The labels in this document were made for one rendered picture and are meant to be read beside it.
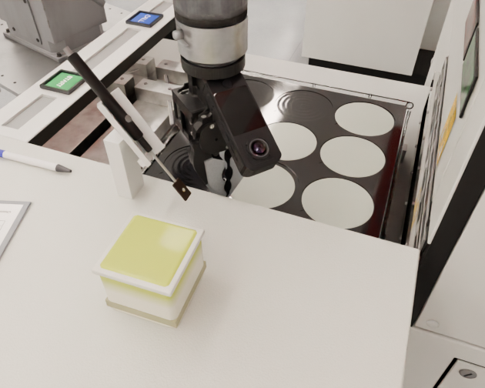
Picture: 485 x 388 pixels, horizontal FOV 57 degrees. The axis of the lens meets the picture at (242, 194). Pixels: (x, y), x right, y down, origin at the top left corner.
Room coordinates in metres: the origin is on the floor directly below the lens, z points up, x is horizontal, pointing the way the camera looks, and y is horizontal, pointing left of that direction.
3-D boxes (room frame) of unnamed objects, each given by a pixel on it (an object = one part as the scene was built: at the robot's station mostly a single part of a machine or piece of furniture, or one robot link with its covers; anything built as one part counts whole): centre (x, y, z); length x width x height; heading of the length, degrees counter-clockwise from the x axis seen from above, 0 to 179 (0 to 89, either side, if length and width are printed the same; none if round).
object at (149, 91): (0.73, 0.16, 0.89); 0.08 x 0.03 x 0.03; 69
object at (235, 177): (0.47, 0.02, 0.95); 0.06 x 0.03 x 0.09; 29
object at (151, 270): (0.25, 0.08, 1.00); 0.07 x 0.07 x 0.07; 71
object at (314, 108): (0.58, -0.07, 0.90); 0.34 x 0.34 x 0.01; 69
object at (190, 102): (0.47, 0.04, 1.05); 0.09 x 0.08 x 0.12; 29
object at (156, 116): (0.66, 0.18, 0.87); 0.36 x 0.08 x 0.03; 159
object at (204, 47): (0.46, 0.03, 1.13); 0.08 x 0.08 x 0.05
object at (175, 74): (0.81, 0.13, 0.89); 0.08 x 0.03 x 0.03; 69
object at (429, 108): (0.52, -0.27, 0.89); 0.44 x 0.02 x 0.10; 159
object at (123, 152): (0.39, 0.12, 1.03); 0.06 x 0.04 x 0.13; 69
